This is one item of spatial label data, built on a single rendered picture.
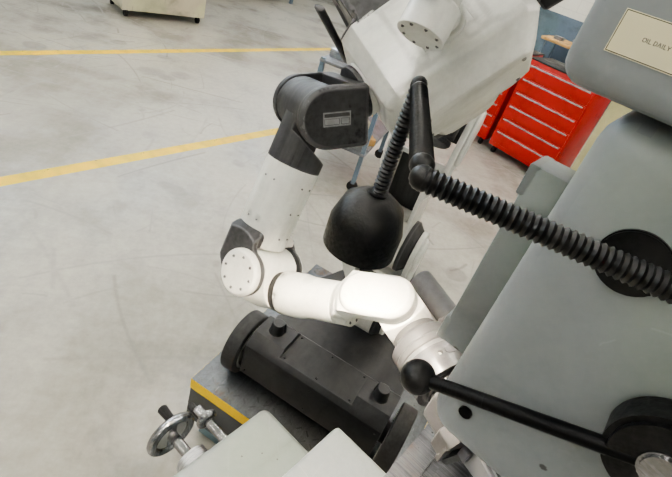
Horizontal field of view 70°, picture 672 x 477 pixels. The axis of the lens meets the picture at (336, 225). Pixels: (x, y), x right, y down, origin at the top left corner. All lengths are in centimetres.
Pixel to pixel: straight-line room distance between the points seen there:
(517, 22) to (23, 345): 201
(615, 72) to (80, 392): 197
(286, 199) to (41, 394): 150
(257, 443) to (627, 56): 99
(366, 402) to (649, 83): 121
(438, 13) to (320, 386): 105
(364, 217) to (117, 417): 168
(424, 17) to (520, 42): 19
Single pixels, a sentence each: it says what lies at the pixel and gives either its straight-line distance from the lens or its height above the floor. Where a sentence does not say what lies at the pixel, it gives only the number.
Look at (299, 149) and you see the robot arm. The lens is 75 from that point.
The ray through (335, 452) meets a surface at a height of 85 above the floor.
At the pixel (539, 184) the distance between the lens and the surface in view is 44.
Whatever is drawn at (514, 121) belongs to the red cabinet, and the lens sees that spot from 529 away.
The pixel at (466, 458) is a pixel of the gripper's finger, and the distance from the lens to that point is 60.
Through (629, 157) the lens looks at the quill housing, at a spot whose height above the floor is 160.
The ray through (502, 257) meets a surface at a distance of 47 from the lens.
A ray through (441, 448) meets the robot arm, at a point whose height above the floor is 123.
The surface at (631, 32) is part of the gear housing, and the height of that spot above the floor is 167.
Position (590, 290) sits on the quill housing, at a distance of 36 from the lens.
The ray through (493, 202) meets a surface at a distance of 24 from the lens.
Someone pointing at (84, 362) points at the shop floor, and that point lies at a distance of 216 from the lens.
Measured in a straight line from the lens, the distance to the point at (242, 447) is 111.
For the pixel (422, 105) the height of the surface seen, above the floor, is 159.
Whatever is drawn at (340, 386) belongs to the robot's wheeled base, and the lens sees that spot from 144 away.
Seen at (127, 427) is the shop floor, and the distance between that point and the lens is 199.
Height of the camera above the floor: 168
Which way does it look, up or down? 32 degrees down
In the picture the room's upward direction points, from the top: 19 degrees clockwise
